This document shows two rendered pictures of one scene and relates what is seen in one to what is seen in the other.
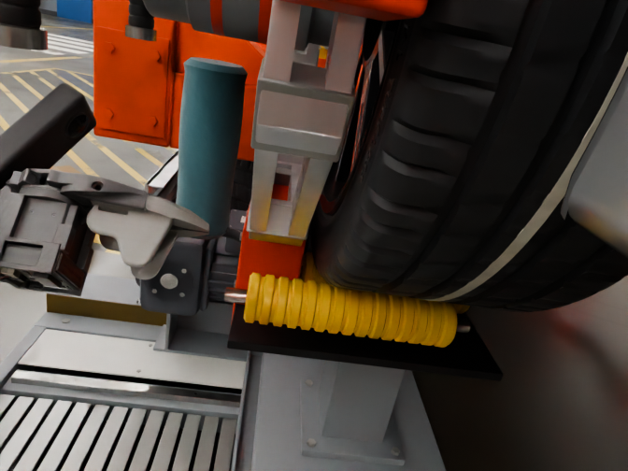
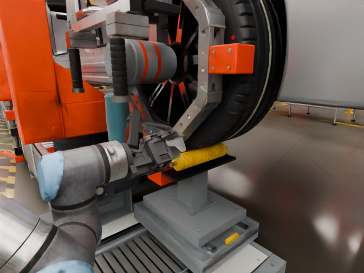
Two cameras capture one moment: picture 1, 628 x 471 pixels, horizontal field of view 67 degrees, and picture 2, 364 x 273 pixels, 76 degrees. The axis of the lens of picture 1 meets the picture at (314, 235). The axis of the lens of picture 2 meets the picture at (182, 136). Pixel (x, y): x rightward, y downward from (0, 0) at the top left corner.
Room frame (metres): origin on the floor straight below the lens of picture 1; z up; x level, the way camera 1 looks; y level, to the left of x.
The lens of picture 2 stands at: (-0.18, 0.46, 0.82)
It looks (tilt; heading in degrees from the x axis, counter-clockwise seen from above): 16 degrees down; 327
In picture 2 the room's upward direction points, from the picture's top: straight up
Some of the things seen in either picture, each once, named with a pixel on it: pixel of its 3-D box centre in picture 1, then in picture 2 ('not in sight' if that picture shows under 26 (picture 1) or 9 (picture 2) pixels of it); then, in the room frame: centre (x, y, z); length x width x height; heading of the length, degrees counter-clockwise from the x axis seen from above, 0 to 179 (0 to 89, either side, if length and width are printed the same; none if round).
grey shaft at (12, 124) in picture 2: not in sight; (14, 134); (2.22, 0.60, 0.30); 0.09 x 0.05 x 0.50; 7
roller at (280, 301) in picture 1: (349, 310); (200, 155); (0.48, -0.06, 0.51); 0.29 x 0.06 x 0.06; 97
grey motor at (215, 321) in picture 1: (240, 293); (120, 186); (0.89, 0.13, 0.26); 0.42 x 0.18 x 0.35; 97
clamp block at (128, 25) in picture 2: not in sight; (128, 25); (0.40, 0.24, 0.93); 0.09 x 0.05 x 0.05; 97
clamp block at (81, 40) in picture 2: not in sight; (81, 39); (0.74, 0.28, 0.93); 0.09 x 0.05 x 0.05; 97
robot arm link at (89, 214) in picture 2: not in sight; (77, 223); (0.31, 0.42, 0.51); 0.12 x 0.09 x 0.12; 162
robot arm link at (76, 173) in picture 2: not in sight; (73, 171); (0.32, 0.41, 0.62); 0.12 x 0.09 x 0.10; 97
